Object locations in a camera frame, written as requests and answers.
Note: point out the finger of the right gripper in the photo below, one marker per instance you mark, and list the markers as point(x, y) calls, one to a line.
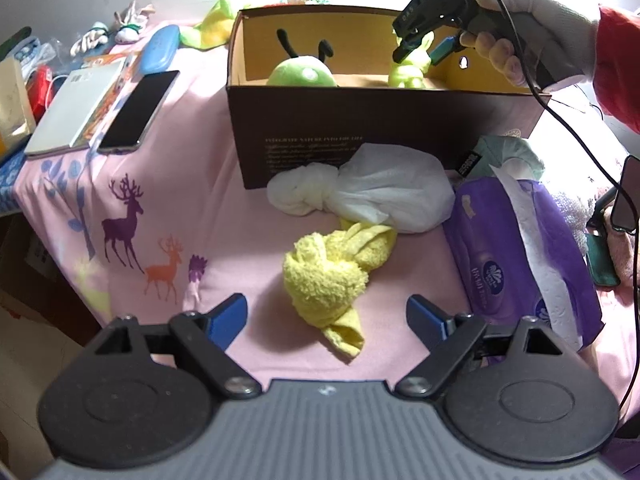
point(422, 16)
point(406, 46)

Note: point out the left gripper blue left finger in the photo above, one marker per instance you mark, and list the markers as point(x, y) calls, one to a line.
point(201, 341)

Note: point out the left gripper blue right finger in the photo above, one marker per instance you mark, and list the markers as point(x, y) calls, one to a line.
point(451, 341)

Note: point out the neon green knotted cloth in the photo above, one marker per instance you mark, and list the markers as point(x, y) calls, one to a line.
point(410, 73)

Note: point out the white knotted cloth bundle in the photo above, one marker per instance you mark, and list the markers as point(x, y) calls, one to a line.
point(381, 184)

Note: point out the yellow fuzzy knotted towel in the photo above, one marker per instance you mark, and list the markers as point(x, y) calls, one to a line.
point(324, 274)

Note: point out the white mesh cloth bundle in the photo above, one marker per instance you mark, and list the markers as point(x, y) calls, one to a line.
point(576, 211)

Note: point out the pink teddy bear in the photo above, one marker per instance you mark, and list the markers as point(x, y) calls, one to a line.
point(621, 248)

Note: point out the red sleeve forearm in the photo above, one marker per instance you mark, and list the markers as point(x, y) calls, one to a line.
point(616, 77)

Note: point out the white gloved right hand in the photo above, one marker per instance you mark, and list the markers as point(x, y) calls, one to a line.
point(549, 25)

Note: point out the dark brown cardboard box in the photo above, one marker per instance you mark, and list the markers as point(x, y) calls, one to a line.
point(280, 128)

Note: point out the green bug plush toy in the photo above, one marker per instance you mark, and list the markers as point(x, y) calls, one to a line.
point(302, 70)

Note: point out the purple tissue pack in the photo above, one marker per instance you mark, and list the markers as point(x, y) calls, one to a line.
point(516, 256)

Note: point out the pink deer print tablecloth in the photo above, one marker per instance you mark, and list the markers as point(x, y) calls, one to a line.
point(171, 228)

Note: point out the green yellow plush toy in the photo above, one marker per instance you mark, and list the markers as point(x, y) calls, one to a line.
point(214, 31)

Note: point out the black smartphone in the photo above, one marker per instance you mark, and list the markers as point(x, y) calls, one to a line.
point(129, 127)

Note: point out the blue glasses case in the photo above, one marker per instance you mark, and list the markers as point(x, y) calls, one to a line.
point(160, 50)

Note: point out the white book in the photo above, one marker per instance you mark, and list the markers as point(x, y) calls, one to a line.
point(73, 109)

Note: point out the beige paper bag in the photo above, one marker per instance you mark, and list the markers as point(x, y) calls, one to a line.
point(16, 118)

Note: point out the white knit glove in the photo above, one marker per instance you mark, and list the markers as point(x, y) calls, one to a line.
point(97, 36)

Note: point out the red packet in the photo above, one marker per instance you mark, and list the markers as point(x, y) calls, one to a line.
point(39, 90)

